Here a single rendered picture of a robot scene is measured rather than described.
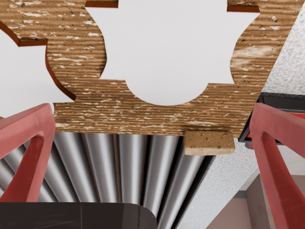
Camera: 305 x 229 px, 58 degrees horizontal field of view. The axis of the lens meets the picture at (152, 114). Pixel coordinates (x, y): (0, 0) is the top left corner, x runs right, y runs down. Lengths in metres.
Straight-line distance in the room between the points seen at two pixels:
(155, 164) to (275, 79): 0.24
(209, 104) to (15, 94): 0.20
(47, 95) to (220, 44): 0.17
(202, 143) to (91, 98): 0.14
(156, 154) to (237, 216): 2.68
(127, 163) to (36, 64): 0.25
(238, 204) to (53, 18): 2.98
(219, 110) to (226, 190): 0.29
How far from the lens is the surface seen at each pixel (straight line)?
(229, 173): 0.50
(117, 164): 0.57
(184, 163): 0.46
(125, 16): 0.21
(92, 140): 0.41
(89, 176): 0.56
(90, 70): 0.27
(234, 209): 3.10
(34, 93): 0.30
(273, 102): 0.33
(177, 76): 0.25
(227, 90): 0.28
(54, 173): 0.54
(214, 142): 0.33
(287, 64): 0.31
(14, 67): 0.28
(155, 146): 0.41
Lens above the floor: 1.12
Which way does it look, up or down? 36 degrees down
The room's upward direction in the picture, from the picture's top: 177 degrees counter-clockwise
